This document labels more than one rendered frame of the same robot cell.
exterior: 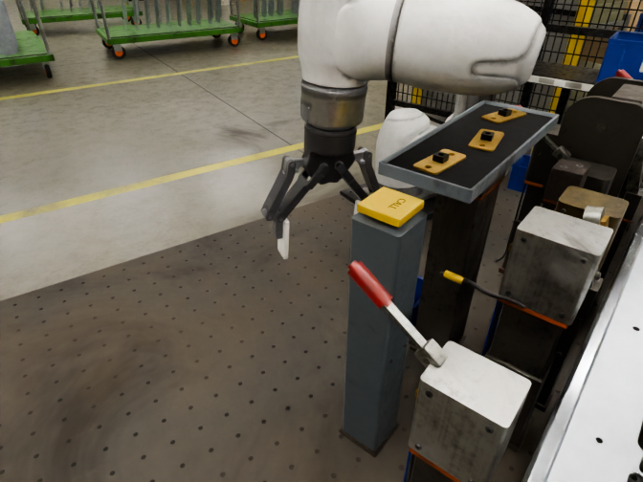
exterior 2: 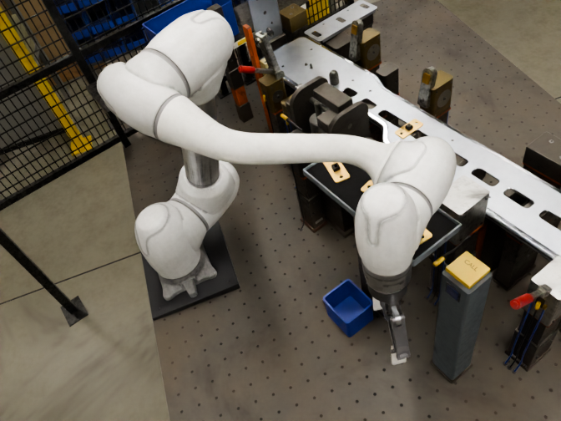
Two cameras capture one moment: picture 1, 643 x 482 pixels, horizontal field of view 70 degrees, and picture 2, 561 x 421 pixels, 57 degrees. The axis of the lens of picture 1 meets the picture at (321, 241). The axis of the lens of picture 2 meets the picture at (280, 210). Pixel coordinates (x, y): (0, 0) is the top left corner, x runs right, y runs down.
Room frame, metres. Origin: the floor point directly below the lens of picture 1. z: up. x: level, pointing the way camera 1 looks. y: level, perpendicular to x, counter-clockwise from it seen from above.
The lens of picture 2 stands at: (0.54, 0.51, 2.05)
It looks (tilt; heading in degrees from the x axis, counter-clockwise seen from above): 49 degrees down; 297
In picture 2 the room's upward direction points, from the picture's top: 16 degrees counter-clockwise
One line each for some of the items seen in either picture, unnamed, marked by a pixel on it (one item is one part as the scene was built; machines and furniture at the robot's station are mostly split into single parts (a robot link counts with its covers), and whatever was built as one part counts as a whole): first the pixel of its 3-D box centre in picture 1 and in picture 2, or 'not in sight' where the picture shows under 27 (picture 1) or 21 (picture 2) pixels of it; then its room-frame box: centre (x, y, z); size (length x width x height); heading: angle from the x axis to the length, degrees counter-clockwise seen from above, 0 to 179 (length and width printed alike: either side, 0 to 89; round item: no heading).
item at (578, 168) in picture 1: (540, 260); not in sight; (0.72, -0.43, 0.90); 0.05 x 0.05 x 0.40; 51
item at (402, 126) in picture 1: (405, 145); (166, 235); (1.33, -0.26, 0.89); 0.18 x 0.16 x 0.22; 71
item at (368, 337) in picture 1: (377, 341); (457, 325); (0.48, -0.08, 0.92); 0.08 x 0.08 x 0.44; 51
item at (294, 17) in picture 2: not in sight; (298, 52); (1.15, -1.22, 0.88); 0.08 x 0.08 x 0.36; 51
